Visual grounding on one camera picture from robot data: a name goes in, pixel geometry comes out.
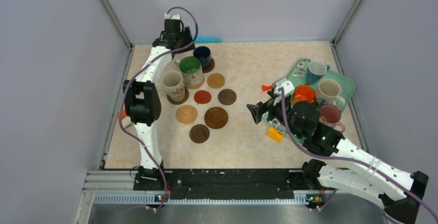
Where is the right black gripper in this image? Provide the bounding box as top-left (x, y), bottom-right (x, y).
top-left (247, 90), bottom-right (304, 139)

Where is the dark walnut coaster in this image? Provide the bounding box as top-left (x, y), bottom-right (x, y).
top-left (217, 89), bottom-right (237, 105)

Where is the dark blue mug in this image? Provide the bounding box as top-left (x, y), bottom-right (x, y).
top-left (193, 46), bottom-right (211, 69)

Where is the green mug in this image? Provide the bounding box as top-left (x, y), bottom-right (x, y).
top-left (174, 56), bottom-right (205, 85)

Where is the large brown wooden saucer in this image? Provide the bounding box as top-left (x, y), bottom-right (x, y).
top-left (204, 107), bottom-right (229, 130)

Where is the cream seashell mug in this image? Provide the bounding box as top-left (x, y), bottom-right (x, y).
top-left (162, 70), bottom-right (185, 101)

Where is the light wood coaster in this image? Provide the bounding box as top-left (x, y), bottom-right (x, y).
top-left (207, 73), bottom-right (225, 89)

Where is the woven rattan coaster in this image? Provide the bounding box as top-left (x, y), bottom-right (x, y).
top-left (185, 80), bottom-right (205, 89)

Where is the red round coaster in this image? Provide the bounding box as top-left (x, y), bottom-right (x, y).
top-left (194, 90), bottom-right (212, 104)

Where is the medium brown round coaster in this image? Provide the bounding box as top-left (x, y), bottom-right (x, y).
top-left (166, 90), bottom-right (190, 105)

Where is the dark woven coaster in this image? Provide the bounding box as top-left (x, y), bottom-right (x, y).
top-left (189, 124), bottom-right (210, 144)

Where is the cork coaster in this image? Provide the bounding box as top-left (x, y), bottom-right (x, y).
top-left (176, 105), bottom-right (198, 124)

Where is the white blue mug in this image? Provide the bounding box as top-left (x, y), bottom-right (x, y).
top-left (304, 61), bottom-right (331, 85)

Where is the cream large mug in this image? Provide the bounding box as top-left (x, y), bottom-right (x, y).
top-left (315, 78), bottom-right (346, 109)

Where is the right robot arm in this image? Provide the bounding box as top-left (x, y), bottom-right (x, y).
top-left (246, 95), bottom-right (429, 223)

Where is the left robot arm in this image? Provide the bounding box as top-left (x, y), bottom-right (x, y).
top-left (122, 14), bottom-right (195, 190)

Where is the orange plastic cup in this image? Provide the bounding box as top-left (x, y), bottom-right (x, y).
top-left (291, 85), bottom-right (315, 105)

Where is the blue marker pen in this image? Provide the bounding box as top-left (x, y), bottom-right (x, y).
top-left (195, 37), bottom-right (222, 43)

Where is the yellow toy block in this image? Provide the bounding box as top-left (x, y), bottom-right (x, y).
top-left (266, 127), bottom-right (284, 143)

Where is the green patterned tray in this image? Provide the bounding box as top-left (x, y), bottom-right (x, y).
top-left (261, 58), bottom-right (355, 136)

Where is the maroon pink mug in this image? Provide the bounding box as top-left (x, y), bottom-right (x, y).
top-left (319, 104), bottom-right (346, 133)

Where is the orange toy block piece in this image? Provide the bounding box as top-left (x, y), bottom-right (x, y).
top-left (117, 109), bottom-right (127, 120)

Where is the orange toy handle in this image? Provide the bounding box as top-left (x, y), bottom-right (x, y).
top-left (261, 85), bottom-right (273, 91)

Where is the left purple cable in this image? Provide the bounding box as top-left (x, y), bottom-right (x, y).
top-left (117, 7), bottom-right (199, 213)

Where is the purple cable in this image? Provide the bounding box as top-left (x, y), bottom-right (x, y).
top-left (117, 7), bottom-right (199, 213)
top-left (278, 87), bottom-right (438, 224)

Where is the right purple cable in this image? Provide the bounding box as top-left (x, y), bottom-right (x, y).
top-left (278, 87), bottom-right (438, 224)

